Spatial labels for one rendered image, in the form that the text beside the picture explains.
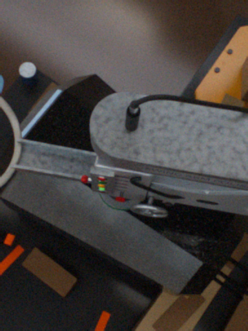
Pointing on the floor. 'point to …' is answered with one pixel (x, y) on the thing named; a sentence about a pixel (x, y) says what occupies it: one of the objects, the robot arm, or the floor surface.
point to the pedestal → (214, 56)
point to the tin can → (28, 74)
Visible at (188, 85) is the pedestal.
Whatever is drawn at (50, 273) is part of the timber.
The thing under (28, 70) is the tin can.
